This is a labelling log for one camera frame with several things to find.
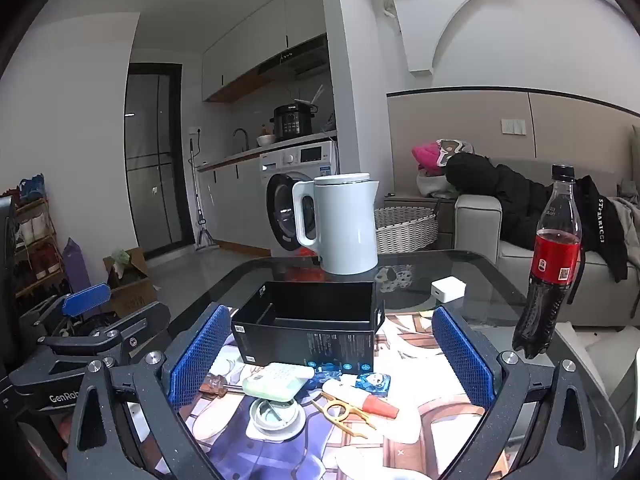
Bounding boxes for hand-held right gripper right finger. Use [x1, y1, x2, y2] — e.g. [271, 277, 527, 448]
[431, 305, 627, 480]

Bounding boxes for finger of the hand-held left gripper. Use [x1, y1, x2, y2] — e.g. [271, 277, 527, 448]
[37, 302, 172, 367]
[19, 283, 112, 341]

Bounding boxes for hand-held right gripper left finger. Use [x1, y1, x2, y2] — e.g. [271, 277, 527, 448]
[66, 302, 233, 480]

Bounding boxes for blue candy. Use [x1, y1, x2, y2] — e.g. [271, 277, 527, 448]
[355, 372, 392, 395]

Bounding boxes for white round lid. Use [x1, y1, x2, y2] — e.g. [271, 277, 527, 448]
[248, 397, 307, 438]

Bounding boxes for black cardboard box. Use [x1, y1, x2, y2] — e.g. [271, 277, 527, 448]
[231, 281, 386, 375]

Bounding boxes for white glue tube orange cap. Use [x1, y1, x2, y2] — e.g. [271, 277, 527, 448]
[321, 379, 400, 420]

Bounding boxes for yellow plastic tool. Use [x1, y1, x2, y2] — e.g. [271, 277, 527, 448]
[310, 390, 378, 440]

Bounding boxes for open cardboard box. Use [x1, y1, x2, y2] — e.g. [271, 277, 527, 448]
[102, 247, 158, 318]

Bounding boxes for purple rolled mat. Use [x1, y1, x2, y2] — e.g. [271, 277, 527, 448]
[62, 237, 92, 293]

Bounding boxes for wooden shoe rack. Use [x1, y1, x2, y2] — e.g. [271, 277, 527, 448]
[0, 174, 71, 311]

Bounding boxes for printed table mat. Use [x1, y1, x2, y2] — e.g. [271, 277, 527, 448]
[125, 310, 506, 480]

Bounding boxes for white charger adapter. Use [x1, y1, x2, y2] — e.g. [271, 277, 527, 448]
[431, 276, 467, 305]

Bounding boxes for green and white case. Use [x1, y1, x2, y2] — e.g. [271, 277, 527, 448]
[242, 362, 316, 403]

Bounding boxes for mop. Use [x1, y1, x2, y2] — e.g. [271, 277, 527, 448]
[187, 137, 221, 252]

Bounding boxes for light grey sofa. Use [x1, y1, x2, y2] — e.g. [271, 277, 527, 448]
[452, 160, 640, 333]

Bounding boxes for cola bottle red label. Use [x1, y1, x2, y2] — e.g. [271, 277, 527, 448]
[512, 164, 583, 360]

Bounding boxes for white wicker basket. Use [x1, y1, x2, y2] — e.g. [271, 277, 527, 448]
[374, 206, 441, 255]

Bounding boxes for black framed glass door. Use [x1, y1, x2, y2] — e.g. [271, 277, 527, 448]
[124, 62, 195, 261]

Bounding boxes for white lower cabinets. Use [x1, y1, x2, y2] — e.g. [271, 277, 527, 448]
[198, 157, 268, 251]

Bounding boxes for white cabinets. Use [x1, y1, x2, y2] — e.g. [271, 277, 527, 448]
[198, 157, 268, 251]
[201, 0, 328, 103]

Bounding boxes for dark side table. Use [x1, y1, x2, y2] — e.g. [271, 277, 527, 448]
[384, 194, 458, 211]

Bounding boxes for black puffer jacket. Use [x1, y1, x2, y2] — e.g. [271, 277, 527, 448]
[445, 152, 556, 251]

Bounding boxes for grey cloth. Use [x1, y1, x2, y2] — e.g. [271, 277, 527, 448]
[416, 172, 458, 200]

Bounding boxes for white electric kettle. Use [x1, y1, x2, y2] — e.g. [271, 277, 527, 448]
[291, 172, 379, 276]

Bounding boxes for black garment white lettering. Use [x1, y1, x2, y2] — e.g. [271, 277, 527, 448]
[575, 175, 628, 283]

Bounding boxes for pink hat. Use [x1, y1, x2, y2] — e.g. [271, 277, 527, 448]
[411, 141, 446, 176]

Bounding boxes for light grey garment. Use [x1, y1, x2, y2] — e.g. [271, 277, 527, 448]
[612, 195, 640, 256]

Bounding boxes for white washing machine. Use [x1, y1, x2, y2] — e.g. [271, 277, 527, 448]
[260, 141, 341, 261]

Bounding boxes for black pressure cooker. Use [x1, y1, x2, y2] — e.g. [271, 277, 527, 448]
[270, 102, 318, 142]

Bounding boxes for white upper cabinets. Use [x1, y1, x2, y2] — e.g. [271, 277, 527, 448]
[201, 0, 328, 103]

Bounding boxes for range hood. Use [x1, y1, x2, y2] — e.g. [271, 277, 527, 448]
[257, 35, 328, 78]

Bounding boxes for brown handle screwdriver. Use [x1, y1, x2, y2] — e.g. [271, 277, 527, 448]
[200, 374, 251, 397]

